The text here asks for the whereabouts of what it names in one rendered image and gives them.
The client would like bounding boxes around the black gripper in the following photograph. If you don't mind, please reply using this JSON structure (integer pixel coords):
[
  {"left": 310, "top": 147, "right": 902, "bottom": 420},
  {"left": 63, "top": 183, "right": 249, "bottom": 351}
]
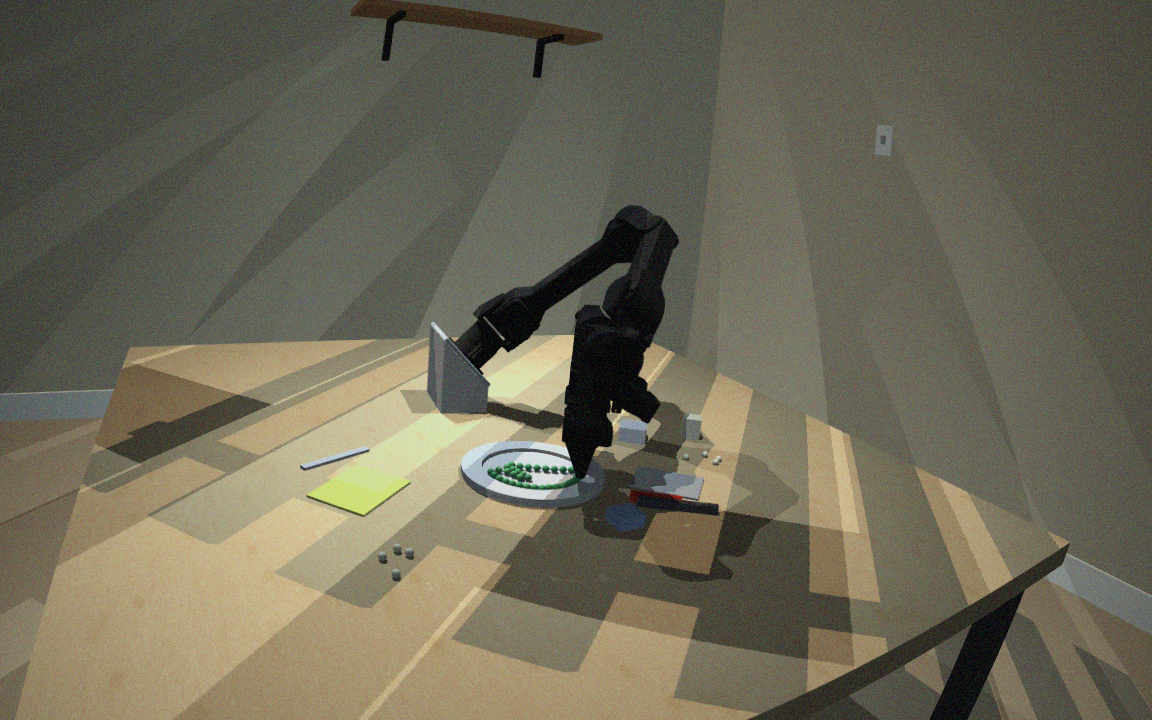
[{"left": 562, "top": 361, "right": 614, "bottom": 478}]

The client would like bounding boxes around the grey flat bar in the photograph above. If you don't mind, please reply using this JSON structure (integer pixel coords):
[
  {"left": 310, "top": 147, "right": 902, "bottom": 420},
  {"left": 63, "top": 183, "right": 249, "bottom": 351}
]
[{"left": 300, "top": 446, "right": 369, "bottom": 471}]

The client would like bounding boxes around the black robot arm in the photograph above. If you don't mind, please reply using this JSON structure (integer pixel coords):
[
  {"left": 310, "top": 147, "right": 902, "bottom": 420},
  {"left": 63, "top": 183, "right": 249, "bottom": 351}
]
[{"left": 449, "top": 205, "right": 679, "bottom": 423}]

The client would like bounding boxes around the yellow-green flat square panel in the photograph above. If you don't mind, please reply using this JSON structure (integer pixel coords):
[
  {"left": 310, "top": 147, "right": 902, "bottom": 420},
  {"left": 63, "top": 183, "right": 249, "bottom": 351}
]
[{"left": 306, "top": 464, "right": 411, "bottom": 517}]

